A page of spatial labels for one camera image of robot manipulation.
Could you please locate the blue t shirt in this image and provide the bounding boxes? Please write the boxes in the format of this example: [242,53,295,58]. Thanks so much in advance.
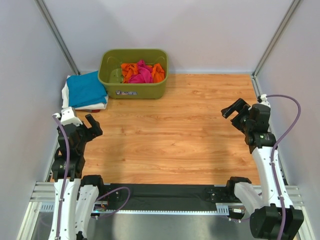
[66,70,109,109]

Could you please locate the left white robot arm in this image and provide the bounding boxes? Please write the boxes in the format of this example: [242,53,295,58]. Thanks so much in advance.
[49,107,106,240]

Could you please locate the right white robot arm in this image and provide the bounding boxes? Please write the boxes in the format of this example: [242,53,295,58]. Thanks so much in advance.
[221,94,304,240]

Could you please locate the folded white t shirt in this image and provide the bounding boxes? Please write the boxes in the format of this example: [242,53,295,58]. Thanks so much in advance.
[61,74,109,111]

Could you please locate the olive green plastic tub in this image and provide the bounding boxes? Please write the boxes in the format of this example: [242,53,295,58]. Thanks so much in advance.
[98,48,169,99]

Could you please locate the pink t shirt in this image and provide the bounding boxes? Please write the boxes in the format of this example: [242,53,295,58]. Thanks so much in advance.
[128,59,154,84]

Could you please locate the black cloth strip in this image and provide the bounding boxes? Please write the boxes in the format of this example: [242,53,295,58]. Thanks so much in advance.
[99,183,232,211]

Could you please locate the orange t shirt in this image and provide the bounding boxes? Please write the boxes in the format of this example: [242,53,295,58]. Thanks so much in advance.
[121,63,166,84]

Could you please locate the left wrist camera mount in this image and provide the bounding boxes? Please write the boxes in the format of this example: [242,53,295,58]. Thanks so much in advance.
[52,107,83,127]

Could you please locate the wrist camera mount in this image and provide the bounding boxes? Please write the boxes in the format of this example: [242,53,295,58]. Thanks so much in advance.
[52,107,83,127]
[257,94,271,108]

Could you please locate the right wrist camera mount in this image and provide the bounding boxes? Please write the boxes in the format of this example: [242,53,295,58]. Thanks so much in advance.
[257,94,271,108]

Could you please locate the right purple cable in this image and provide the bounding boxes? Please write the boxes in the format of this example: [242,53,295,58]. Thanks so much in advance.
[228,94,302,240]

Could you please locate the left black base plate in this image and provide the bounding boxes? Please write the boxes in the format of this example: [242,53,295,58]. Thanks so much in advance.
[96,183,125,203]

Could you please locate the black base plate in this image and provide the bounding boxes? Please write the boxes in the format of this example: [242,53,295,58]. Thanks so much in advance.
[204,186,240,204]
[96,183,125,203]

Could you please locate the aluminium frame rail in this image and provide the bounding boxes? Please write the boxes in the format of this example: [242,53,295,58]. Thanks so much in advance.
[30,182,304,207]

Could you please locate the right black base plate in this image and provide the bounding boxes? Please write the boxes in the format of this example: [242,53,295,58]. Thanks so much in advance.
[204,186,240,204]

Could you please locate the white slotted cable duct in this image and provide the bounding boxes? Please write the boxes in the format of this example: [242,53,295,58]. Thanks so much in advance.
[39,202,245,216]

